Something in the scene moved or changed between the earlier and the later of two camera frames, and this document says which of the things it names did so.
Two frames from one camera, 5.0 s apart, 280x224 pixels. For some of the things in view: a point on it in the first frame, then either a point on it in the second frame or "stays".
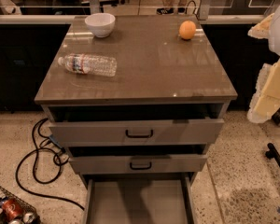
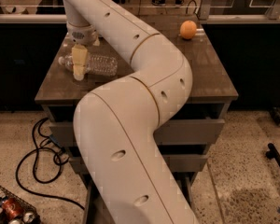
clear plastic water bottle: (90, 64) stays
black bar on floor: (273, 153) stays
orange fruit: (187, 30) stays
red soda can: (11, 209) stays
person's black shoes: (170, 10) -> (161, 2)
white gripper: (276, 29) -> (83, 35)
